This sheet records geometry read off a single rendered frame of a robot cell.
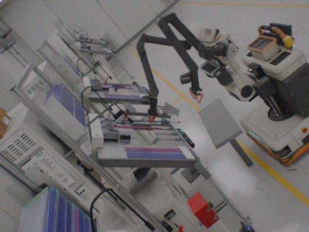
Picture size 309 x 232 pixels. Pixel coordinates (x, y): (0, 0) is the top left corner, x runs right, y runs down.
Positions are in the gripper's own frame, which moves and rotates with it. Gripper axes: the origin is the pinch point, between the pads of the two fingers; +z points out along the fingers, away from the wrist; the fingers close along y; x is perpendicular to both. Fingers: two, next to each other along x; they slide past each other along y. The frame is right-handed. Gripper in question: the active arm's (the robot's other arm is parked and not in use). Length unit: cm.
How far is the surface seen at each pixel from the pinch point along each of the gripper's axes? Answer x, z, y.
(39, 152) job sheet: -82, 4, 50
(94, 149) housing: -48, 11, 30
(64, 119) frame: -68, -14, 39
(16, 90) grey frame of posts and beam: -94, -35, 53
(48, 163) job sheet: -76, 11, 50
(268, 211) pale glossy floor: 87, 49, 56
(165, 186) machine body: 9, 40, 33
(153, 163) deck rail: -9, 12, 49
